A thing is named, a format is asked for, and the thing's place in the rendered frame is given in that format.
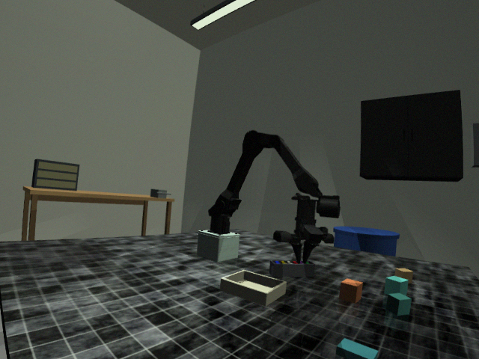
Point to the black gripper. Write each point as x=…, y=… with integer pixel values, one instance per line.
x=295, y=241

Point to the orange-brown cube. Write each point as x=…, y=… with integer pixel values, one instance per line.
x=350, y=290

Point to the cream square tray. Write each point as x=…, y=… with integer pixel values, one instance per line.
x=253, y=287

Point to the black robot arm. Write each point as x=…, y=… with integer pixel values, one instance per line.
x=228, y=201

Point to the tan block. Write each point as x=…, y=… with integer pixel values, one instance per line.
x=404, y=273

